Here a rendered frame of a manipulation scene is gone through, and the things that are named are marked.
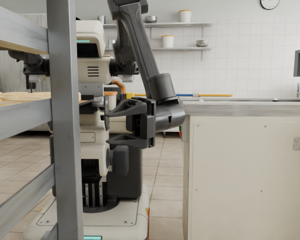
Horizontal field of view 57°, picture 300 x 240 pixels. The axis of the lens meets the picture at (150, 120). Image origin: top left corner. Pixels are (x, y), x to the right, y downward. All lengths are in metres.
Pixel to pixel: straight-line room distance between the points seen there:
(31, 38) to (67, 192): 0.21
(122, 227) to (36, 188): 1.14
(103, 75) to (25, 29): 1.00
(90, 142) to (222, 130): 0.63
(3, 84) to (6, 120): 4.98
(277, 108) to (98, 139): 0.85
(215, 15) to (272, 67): 1.39
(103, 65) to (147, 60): 0.58
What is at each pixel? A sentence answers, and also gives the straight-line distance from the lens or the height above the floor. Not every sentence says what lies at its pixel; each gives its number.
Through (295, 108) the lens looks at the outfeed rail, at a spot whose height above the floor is 0.87.
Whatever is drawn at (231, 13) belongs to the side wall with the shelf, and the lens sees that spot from 5.52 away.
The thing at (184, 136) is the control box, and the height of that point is 0.73.
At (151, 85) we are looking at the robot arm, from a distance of 0.65.
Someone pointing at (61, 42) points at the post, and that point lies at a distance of 0.39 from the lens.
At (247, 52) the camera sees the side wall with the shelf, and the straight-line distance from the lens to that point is 5.48.
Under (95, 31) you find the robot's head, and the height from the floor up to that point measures 1.21.
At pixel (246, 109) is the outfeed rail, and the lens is 1.35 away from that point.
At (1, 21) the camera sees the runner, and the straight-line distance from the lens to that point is 0.30.
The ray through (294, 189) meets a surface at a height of 0.49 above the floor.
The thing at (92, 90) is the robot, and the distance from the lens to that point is 1.31.
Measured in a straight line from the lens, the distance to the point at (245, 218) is 1.49.
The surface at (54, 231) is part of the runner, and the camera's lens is 0.44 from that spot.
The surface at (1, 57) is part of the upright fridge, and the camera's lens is 5.28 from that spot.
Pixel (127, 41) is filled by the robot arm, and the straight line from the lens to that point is 1.13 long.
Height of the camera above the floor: 1.00
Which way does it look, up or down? 8 degrees down
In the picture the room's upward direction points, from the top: straight up
